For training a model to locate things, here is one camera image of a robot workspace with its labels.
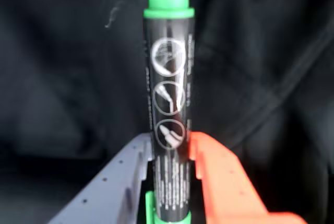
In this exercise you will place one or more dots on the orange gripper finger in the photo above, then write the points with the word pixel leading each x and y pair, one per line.
pixel 224 182

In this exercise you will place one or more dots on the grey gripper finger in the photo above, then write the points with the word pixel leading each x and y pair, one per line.
pixel 112 190

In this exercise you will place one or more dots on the green black marker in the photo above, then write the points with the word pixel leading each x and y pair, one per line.
pixel 169 104

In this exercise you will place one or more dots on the black fabric bag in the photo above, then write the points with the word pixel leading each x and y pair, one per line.
pixel 261 51

